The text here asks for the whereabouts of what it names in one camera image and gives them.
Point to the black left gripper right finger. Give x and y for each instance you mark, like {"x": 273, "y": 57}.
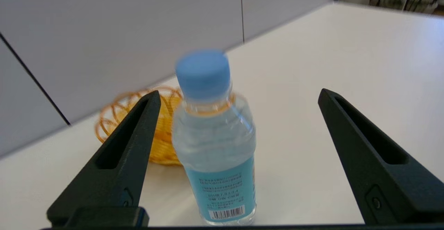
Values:
{"x": 364, "y": 160}

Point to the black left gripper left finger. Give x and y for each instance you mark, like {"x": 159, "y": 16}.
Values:
{"x": 118, "y": 167}

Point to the clear soda water bottle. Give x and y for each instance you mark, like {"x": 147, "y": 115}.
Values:
{"x": 215, "y": 146}

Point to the yellow woven plastic basket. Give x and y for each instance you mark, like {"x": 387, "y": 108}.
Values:
{"x": 163, "y": 143}

